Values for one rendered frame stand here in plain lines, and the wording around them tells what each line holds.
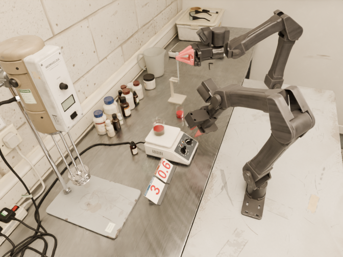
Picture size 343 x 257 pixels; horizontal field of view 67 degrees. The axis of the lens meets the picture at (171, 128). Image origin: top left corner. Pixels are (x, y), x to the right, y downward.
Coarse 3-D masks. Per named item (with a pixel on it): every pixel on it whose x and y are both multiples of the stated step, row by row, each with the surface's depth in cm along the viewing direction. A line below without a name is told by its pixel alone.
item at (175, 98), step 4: (172, 80) 135; (176, 80) 135; (172, 84) 137; (172, 88) 139; (172, 92) 141; (172, 96) 143; (176, 96) 144; (180, 96) 144; (184, 96) 144; (168, 100) 142; (172, 100) 141; (176, 100) 141; (180, 100) 141
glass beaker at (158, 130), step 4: (156, 116) 107; (160, 116) 107; (152, 120) 107; (156, 120) 108; (160, 120) 108; (164, 120) 106; (152, 124) 106; (156, 124) 110; (160, 124) 104; (164, 124) 107; (156, 128) 105; (160, 128) 106; (164, 128) 108; (156, 132) 107; (160, 132) 107; (164, 132) 109; (156, 136) 108; (160, 136) 108
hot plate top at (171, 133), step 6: (168, 126) 113; (150, 132) 111; (168, 132) 110; (174, 132) 110; (150, 138) 108; (156, 138) 108; (162, 138) 108; (168, 138) 108; (174, 138) 107; (156, 144) 106; (162, 144) 105; (168, 144) 105
